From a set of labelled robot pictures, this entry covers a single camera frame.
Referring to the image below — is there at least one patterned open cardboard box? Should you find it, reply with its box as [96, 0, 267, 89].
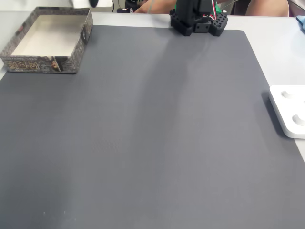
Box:
[0, 6, 94, 74]

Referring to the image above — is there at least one person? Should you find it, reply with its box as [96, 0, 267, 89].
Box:
[134, 0, 290, 18]

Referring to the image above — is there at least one grey table mat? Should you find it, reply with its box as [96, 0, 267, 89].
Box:
[0, 24, 305, 229]

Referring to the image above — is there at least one blue object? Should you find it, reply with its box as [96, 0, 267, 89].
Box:
[296, 14, 305, 33]

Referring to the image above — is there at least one white tray with round recesses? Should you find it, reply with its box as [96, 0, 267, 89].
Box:
[269, 85, 305, 139]

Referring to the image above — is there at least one red white black servo cable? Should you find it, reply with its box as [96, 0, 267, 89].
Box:
[209, 0, 219, 21]

